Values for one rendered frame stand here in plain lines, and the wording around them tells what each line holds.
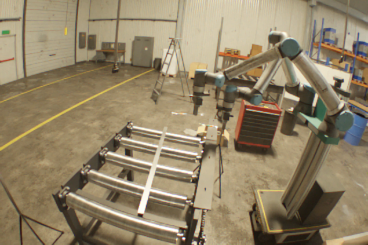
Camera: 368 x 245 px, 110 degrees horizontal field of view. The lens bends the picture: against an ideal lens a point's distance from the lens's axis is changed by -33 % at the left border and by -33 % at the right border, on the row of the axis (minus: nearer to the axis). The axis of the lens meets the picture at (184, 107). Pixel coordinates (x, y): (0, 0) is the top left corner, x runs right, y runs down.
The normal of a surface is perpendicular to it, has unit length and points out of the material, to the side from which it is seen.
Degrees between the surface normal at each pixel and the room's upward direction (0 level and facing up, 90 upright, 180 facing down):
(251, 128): 90
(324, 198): 90
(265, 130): 90
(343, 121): 93
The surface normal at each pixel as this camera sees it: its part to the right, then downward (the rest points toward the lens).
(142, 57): -0.19, 0.32
